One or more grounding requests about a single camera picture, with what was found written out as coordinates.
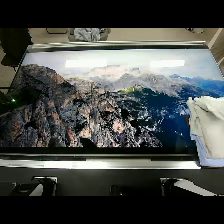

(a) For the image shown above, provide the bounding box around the heap of clothes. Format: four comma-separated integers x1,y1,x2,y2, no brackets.
73,27,102,42

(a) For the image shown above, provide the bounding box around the white garment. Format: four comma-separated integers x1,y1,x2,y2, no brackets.
185,97,224,160

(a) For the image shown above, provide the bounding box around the light blue garment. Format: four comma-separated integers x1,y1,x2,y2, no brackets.
194,134,224,168

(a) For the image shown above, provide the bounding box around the silver frame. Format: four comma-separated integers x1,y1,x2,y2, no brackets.
0,40,224,197

